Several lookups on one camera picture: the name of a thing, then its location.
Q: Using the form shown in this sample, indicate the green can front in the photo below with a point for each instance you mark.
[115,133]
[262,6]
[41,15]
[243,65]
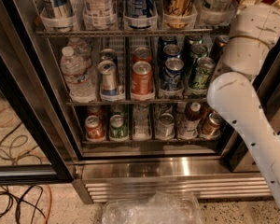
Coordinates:
[201,73]

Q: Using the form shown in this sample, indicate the blue silver can top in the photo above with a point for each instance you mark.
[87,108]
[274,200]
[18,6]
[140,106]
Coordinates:
[140,13]

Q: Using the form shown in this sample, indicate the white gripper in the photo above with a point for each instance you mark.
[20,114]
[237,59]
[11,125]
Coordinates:
[258,19]

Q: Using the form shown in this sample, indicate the fridge glass door left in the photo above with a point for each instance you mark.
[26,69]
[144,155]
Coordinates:
[20,85]

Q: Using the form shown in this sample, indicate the orange soda can front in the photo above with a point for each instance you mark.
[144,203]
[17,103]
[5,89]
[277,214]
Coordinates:
[142,78]

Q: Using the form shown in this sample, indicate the stainless steel fridge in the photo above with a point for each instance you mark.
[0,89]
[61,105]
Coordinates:
[142,163]

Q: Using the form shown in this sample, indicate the red can bottom shelf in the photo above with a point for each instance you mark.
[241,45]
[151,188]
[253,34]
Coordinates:
[94,128]

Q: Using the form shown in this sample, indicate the silver blue can front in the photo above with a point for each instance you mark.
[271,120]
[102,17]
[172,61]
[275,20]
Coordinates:
[108,74]

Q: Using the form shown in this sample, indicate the clear plastic water bottle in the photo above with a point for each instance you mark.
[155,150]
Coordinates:
[77,76]

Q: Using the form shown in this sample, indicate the white labelled can top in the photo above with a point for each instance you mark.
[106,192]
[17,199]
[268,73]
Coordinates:
[101,12]

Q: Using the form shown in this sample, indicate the clear plastic bag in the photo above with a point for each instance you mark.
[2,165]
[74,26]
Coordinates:
[159,208]

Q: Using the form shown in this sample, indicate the copper can bottom shelf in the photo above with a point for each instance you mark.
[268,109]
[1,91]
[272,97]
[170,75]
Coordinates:
[211,125]

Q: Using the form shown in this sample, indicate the silver can bottom shelf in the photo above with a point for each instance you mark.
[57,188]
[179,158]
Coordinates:
[165,125]

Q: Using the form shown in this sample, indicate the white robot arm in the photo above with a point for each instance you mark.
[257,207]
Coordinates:
[232,95]

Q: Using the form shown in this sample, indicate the blue white can top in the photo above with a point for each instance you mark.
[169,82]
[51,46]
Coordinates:
[58,15]

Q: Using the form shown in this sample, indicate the gold can top shelf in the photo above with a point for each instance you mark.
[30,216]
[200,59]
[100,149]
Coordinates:
[177,12]

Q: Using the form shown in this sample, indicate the green can bottom shelf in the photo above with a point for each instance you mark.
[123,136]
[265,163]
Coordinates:
[117,127]

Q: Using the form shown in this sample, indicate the brown bottle white cap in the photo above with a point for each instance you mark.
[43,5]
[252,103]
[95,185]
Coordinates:
[187,128]

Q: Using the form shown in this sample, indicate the blue pepsi can front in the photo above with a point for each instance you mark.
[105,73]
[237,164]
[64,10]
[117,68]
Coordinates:
[172,74]

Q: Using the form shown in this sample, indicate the white green can top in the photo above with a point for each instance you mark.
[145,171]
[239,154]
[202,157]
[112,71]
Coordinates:
[216,11]

